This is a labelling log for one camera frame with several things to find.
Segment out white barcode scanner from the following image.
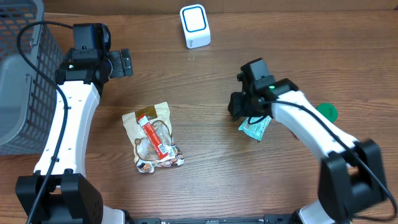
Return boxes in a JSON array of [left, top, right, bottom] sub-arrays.
[[180, 4, 211, 49]]

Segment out teal tissue packet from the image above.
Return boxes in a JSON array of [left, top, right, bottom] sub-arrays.
[[238, 116, 272, 141]]

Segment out green lid jar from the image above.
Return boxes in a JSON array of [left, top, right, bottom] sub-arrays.
[[316, 103, 338, 123]]

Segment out red stick packet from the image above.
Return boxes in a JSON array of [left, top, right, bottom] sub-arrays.
[[138, 114, 169, 160]]

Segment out beige snack pouch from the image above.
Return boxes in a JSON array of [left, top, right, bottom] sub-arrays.
[[122, 102, 184, 173]]

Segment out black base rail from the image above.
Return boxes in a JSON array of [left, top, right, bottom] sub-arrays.
[[126, 214, 297, 224]]

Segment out grey plastic mesh basket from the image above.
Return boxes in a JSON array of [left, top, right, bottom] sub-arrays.
[[1, 0, 63, 155]]

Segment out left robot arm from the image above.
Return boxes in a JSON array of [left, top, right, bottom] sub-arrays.
[[16, 23, 133, 223]]

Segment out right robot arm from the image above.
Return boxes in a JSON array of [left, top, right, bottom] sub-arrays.
[[228, 58, 397, 223]]

